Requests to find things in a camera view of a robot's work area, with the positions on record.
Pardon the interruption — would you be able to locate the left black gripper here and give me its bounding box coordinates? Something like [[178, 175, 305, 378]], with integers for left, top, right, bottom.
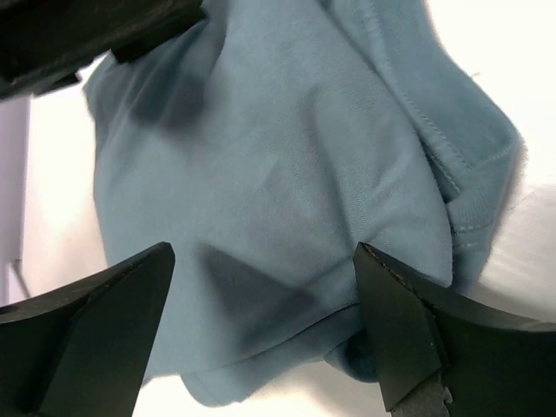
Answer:
[[1, 0, 204, 98]]

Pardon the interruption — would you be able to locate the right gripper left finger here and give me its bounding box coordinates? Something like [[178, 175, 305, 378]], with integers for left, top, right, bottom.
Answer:
[[1, 242, 175, 417]]

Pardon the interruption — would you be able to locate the blue-grey t-shirt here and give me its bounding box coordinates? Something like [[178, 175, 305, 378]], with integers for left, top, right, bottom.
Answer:
[[84, 1, 520, 407]]

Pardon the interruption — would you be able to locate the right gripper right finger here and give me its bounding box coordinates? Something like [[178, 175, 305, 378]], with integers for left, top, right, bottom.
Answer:
[[353, 243, 555, 417]]

